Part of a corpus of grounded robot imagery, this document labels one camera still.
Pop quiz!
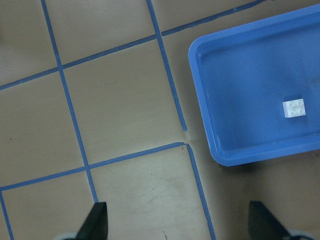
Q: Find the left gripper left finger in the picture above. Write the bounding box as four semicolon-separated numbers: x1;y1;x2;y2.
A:
75;202;108;240

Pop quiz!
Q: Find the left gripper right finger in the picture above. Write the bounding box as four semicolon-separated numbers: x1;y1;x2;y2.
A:
248;201;300;240

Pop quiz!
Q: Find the white block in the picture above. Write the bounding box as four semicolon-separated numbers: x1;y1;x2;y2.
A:
282;98;306;118

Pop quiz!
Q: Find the blue plastic tray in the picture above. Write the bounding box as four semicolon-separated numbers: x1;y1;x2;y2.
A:
188;5;320;166

